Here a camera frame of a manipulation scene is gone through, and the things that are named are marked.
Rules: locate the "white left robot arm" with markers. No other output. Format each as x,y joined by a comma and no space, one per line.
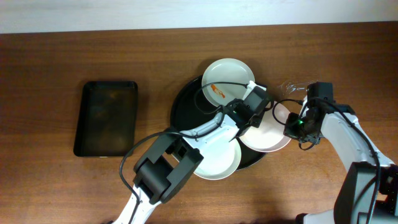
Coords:
174,156

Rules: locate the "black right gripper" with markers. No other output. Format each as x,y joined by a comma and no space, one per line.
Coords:
306,137

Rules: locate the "white plate with yellow sauce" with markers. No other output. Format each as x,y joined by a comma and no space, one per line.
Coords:
220,161

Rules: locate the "pinkish white plate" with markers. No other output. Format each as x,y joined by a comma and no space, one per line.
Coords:
268,137

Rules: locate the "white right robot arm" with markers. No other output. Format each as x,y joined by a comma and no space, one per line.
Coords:
369,191

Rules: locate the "round black tray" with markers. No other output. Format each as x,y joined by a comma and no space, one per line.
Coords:
185,115

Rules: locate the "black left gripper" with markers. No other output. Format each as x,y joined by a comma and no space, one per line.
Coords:
253,121

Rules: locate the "black rectangular tray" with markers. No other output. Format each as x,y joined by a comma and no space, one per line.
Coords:
107,119

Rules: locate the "white plate with red sauce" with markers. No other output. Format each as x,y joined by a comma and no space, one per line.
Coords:
226,70

